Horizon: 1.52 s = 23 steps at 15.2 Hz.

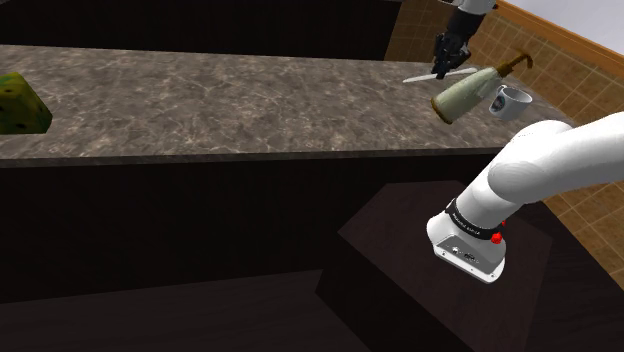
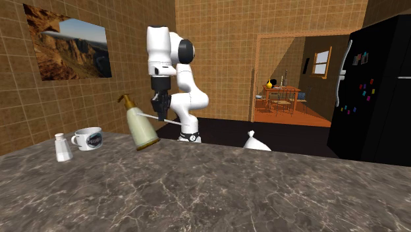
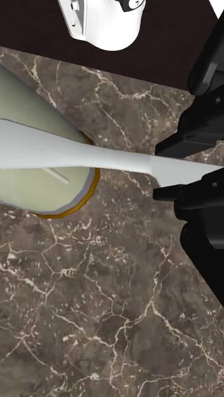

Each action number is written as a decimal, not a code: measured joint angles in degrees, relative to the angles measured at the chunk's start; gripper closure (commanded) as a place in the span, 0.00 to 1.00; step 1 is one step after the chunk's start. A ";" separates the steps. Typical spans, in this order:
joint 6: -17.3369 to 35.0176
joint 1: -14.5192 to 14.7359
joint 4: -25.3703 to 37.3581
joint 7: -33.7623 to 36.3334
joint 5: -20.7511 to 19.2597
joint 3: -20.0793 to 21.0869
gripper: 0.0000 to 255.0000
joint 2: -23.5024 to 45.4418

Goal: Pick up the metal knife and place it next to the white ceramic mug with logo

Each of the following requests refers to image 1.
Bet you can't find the dark robot stand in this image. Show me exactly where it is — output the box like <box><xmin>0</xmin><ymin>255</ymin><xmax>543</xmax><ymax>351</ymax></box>
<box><xmin>315</xmin><ymin>179</ymin><xmax>624</xmax><ymax>352</ymax></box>

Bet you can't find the green block with dark spots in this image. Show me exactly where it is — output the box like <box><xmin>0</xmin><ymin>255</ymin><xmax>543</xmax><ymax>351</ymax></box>
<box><xmin>0</xmin><ymin>71</ymin><xmax>54</xmax><ymax>136</ymax></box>

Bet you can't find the cream pump bottle, brown cap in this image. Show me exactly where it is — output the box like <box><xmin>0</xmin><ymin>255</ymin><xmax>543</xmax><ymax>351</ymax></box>
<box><xmin>430</xmin><ymin>48</ymin><xmax>535</xmax><ymax>126</ymax></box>

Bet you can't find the white mug with dark print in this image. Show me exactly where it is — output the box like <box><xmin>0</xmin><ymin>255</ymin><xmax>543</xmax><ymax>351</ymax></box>
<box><xmin>488</xmin><ymin>84</ymin><xmax>534</xmax><ymax>123</ymax></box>

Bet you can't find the white knife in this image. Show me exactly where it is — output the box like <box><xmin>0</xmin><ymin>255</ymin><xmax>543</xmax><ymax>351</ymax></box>
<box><xmin>402</xmin><ymin>67</ymin><xmax>479</xmax><ymax>84</ymax></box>

